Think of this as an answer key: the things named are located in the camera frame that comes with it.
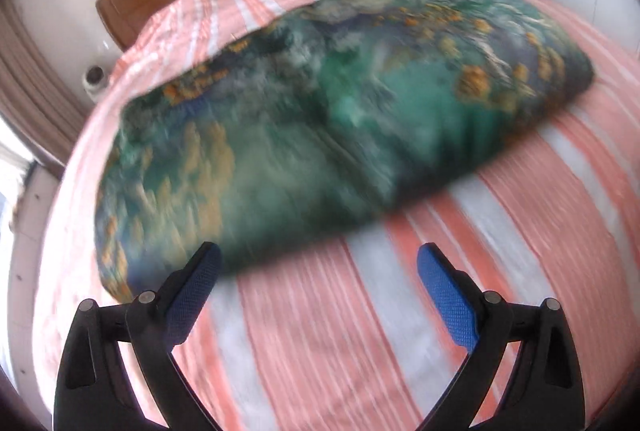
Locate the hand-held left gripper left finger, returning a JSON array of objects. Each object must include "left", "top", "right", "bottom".
[{"left": 52, "top": 241, "right": 223, "bottom": 431}]

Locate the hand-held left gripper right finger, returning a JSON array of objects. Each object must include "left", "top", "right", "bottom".
[{"left": 417, "top": 242, "right": 587, "bottom": 431}]

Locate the green landscape print padded jacket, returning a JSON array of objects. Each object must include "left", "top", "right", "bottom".
[{"left": 94, "top": 0, "right": 596, "bottom": 304}]

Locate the pink striped bed sheet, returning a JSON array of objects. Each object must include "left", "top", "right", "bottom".
[{"left": 30, "top": 0, "right": 640, "bottom": 431}]

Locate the white window bench cabinet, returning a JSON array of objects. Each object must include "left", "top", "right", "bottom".
[{"left": 7, "top": 161, "right": 63, "bottom": 392}]

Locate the window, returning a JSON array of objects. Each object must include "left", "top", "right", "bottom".
[{"left": 0, "top": 116, "right": 36, "bottom": 217}]

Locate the small white round fan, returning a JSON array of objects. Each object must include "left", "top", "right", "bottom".
[{"left": 82, "top": 56, "right": 113, "bottom": 99}]

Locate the beige curtain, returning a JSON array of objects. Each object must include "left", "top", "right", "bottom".
[{"left": 0, "top": 0, "right": 91, "bottom": 167}]

